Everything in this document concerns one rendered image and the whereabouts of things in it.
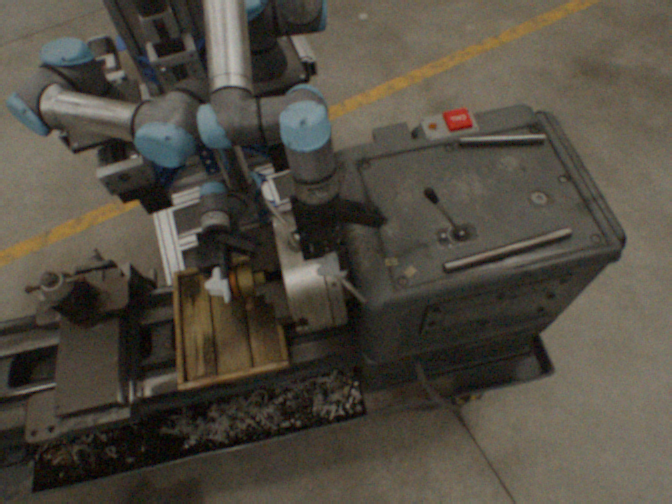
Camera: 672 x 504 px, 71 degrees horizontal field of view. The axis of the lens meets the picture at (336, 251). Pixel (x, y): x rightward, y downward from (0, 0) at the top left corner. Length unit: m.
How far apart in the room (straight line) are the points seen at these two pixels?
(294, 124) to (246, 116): 0.13
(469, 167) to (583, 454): 1.49
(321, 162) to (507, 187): 0.54
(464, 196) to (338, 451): 1.37
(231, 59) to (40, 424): 1.07
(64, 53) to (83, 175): 1.82
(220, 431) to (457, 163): 1.10
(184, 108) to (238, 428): 1.01
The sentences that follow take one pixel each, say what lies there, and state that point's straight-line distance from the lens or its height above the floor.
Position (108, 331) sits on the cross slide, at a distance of 1.44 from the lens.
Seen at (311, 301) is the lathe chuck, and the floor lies 1.17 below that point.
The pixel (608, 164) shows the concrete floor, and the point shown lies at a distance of 3.07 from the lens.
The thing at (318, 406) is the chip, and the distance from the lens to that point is 1.61.
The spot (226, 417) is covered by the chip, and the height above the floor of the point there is 0.61.
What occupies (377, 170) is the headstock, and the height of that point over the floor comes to 1.25.
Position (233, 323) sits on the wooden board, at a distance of 1.41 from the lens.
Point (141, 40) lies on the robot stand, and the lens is 1.64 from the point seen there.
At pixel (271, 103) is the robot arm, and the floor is 1.59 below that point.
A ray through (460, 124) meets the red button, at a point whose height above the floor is 1.27.
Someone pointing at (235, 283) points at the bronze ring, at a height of 1.11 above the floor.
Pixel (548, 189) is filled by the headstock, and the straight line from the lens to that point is 1.18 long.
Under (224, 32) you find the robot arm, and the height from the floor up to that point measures 1.63.
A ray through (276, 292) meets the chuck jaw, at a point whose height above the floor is 1.11.
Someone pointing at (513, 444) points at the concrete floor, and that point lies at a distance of 2.25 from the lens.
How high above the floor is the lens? 2.16
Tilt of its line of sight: 61 degrees down
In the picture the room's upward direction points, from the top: 7 degrees counter-clockwise
